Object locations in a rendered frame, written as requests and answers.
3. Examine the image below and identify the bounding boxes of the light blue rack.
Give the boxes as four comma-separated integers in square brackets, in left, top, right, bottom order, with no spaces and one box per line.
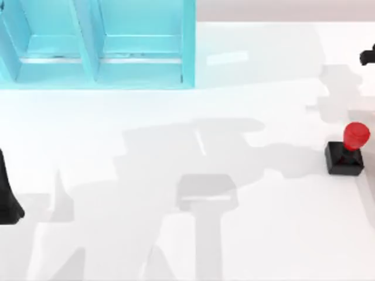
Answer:
[0,0,196,90]

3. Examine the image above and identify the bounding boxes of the red and black stamp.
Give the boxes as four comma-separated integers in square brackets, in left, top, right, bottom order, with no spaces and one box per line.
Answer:
[324,122,371,177]

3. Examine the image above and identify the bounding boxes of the black right gripper tip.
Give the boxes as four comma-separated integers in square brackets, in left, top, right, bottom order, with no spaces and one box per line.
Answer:
[359,43,375,66]

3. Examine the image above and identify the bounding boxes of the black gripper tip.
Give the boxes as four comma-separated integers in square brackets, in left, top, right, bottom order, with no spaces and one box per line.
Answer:
[0,149,25,225]
[359,43,375,66]

